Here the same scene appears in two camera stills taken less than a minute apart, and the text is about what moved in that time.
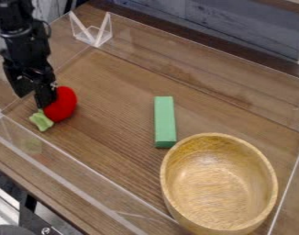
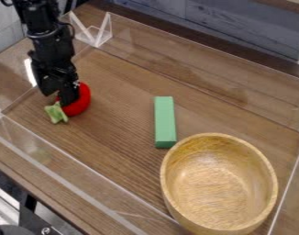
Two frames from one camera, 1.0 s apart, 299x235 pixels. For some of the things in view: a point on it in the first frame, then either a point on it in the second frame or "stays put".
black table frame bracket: (30, 219) stays put
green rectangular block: (165, 121) stays put
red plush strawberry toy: (58, 109) -> (81, 106)
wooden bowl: (218, 182) stays put
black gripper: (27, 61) -> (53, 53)
